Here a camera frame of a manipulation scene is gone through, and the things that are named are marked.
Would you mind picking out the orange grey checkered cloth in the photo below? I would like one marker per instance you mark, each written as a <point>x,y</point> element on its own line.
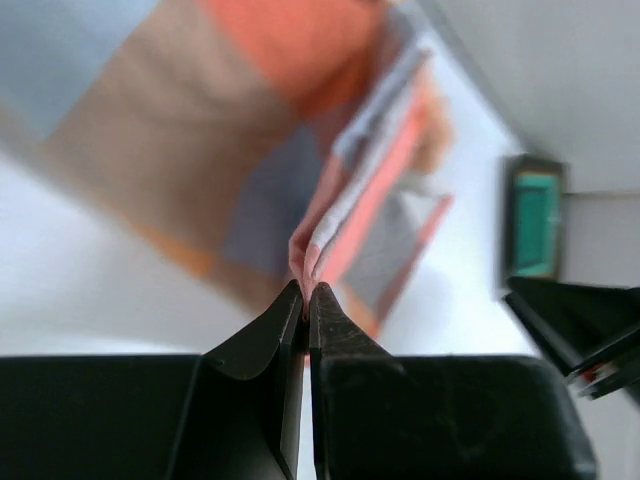
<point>251,142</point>

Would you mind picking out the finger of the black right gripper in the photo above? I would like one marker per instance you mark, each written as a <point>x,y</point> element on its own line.
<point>589,333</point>

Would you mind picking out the green square ceramic plate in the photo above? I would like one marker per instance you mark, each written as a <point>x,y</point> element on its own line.
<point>532,240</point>

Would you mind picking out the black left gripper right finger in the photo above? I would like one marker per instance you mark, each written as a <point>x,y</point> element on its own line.
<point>380,416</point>

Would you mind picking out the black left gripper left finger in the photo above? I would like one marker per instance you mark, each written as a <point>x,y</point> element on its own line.
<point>231,413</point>

